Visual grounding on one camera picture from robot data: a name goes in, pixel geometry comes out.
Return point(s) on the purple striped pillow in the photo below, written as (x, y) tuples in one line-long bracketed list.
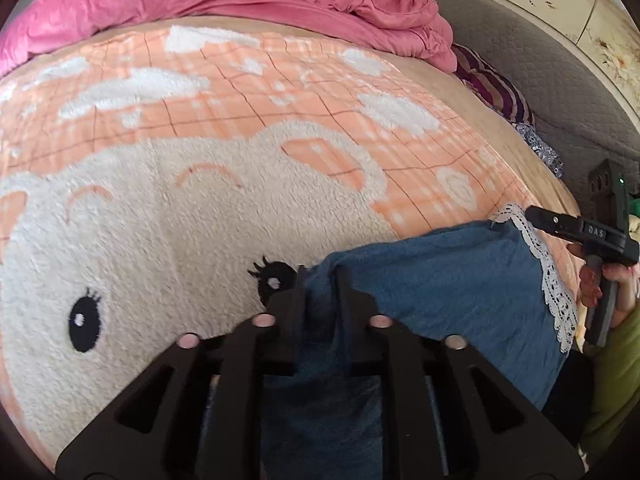
[(492, 85)]

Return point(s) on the person's green garment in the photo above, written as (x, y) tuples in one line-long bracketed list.
[(615, 385)]

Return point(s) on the person's right hand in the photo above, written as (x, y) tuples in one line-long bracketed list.
[(589, 287)]

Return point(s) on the person's black garment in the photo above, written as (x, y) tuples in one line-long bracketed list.
[(570, 390)]

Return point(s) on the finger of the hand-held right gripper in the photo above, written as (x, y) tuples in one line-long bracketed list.
[(552, 222)]

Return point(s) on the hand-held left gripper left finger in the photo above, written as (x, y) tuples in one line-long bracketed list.
[(280, 340)]

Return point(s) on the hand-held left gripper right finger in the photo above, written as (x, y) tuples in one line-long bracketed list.
[(357, 340)]

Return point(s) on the dark floral cloth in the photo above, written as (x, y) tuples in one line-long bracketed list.
[(540, 149)]

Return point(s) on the orange plaid cartoon blanket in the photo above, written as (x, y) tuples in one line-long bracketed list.
[(200, 110)]

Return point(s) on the blue denim pants lace trim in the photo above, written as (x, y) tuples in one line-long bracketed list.
[(440, 280)]

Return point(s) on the grey quilted headboard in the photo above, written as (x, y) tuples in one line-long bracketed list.
[(550, 60)]

